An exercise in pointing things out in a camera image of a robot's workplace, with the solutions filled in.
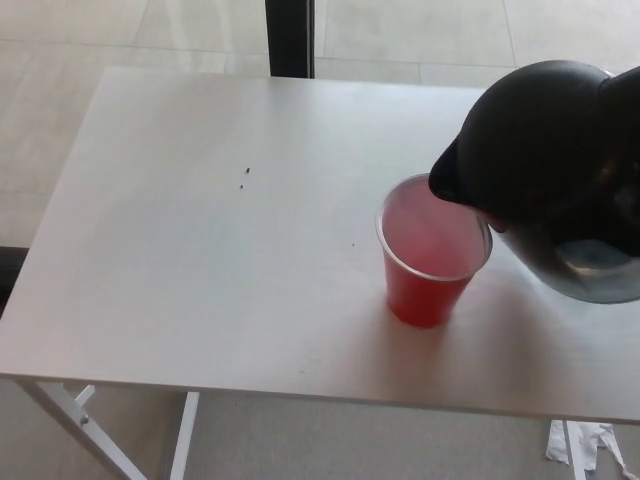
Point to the crumpled white paper scrap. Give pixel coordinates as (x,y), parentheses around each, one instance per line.
(602,440)

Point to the black electric kettle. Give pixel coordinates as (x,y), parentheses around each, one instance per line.
(525,140)

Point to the red plastic cup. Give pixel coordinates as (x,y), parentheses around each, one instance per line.
(420,300)

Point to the white metal table leg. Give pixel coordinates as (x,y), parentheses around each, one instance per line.
(55,407)
(576,455)
(185,430)

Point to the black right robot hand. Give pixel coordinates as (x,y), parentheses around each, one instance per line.
(622,115)

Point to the black vertical pillar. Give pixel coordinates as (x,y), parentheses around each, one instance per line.
(290,35)

